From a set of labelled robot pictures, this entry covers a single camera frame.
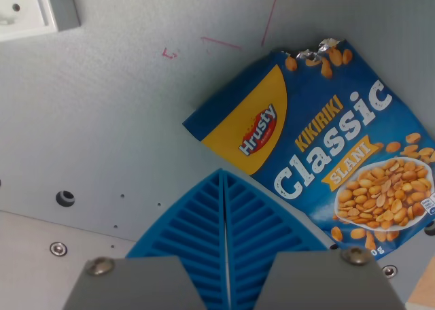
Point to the blue Hrusty peanut bag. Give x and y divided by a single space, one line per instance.
326 136

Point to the grey metal frame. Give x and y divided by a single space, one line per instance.
64 7

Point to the white socket panel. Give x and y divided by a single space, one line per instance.
20 14

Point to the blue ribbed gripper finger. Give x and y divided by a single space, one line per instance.
258 235
190 228

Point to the light wooden board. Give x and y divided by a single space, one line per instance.
423 289

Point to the silver table screw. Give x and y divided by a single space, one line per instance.
389 271
58 249

